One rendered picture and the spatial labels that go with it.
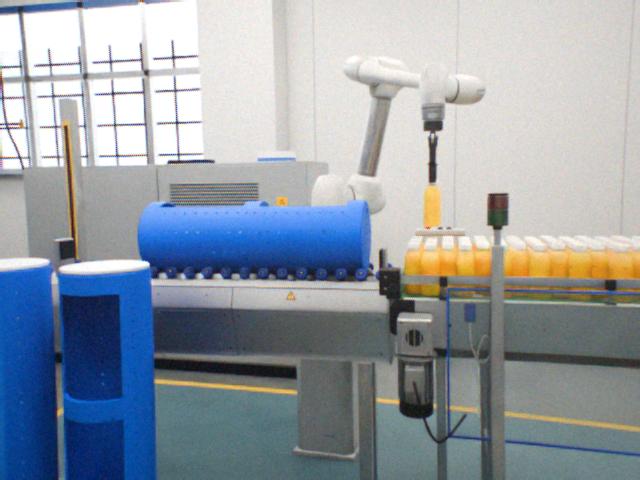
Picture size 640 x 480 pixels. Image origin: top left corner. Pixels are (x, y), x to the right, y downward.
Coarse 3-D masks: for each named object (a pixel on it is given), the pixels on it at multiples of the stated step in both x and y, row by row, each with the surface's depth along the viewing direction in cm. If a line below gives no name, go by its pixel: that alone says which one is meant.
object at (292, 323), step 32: (160, 288) 241; (192, 288) 239; (224, 288) 236; (256, 288) 233; (288, 288) 230; (160, 320) 242; (192, 320) 240; (224, 320) 237; (256, 320) 234; (288, 320) 231; (320, 320) 228; (352, 320) 225; (384, 320) 223; (160, 352) 249; (192, 352) 246; (224, 352) 243; (256, 352) 240; (288, 352) 237; (320, 352) 234; (352, 352) 231; (384, 352) 228
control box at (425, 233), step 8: (416, 232) 254; (424, 232) 253; (432, 232) 252; (440, 232) 252; (448, 232) 251; (456, 232) 250; (464, 232) 250; (424, 240) 253; (440, 240) 252; (456, 240) 251
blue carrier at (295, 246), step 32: (160, 224) 238; (192, 224) 235; (224, 224) 232; (256, 224) 229; (288, 224) 227; (320, 224) 224; (352, 224) 222; (160, 256) 239; (192, 256) 236; (224, 256) 233; (256, 256) 231; (288, 256) 228; (320, 256) 225; (352, 256) 223
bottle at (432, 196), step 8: (424, 192) 239; (432, 192) 237; (440, 192) 239; (424, 200) 240; (432, 200) 237; (440, 200) 238; (424, 208) 240; (432, 208) 237; (440, 208) 239; (424, 216) 240; (432, 216) 238; (440, 216) 239; (424, 224) 240; (432, 224) 238; (440, 224) 240
